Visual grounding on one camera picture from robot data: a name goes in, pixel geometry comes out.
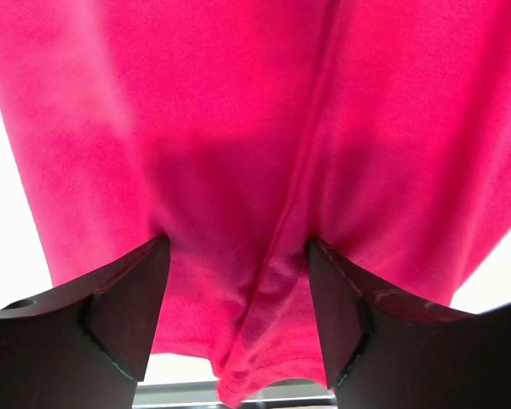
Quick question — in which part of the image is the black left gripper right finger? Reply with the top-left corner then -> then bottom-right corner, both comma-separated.
307,239 -> 511,408

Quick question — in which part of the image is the magenta t shirt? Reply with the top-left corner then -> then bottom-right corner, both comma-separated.
0,1 -> 511,406

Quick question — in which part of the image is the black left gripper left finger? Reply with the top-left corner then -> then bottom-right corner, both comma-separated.
0,236 -> 170,408

